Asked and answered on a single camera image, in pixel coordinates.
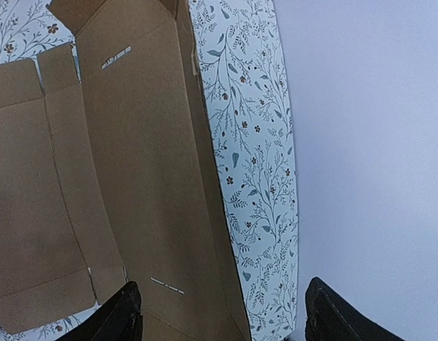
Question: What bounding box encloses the brown cardboard box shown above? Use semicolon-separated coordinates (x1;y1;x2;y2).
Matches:
0;1;251;340

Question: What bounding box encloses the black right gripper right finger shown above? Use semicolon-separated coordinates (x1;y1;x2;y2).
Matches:
305;277;402;341

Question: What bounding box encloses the floral patterned table mat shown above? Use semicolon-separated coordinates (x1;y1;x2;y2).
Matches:
0;1;297;340

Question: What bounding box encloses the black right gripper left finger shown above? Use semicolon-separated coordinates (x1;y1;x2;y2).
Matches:
63;281;143;341

